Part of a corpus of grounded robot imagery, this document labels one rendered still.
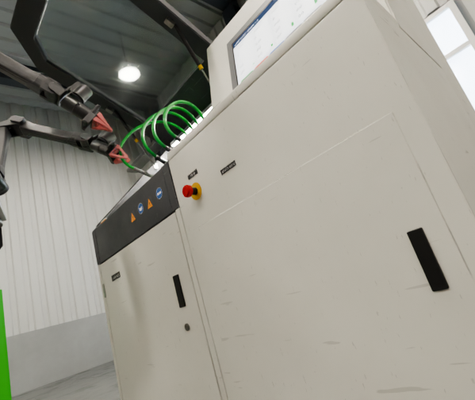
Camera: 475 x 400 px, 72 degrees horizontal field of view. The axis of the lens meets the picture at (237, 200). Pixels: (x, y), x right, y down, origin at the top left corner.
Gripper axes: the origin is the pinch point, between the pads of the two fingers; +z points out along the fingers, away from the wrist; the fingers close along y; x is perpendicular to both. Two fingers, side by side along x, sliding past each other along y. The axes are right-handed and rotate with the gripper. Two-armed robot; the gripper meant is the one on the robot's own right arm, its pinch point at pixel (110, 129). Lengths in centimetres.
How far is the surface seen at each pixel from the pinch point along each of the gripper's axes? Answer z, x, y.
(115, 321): 42, 33, -57
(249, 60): 31, -41, 32
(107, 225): 18.2, 24.1, -26.3
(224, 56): 22, -27, 42
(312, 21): 38, -83, -2
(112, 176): -115, 717, 311
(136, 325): 49, 15, -56
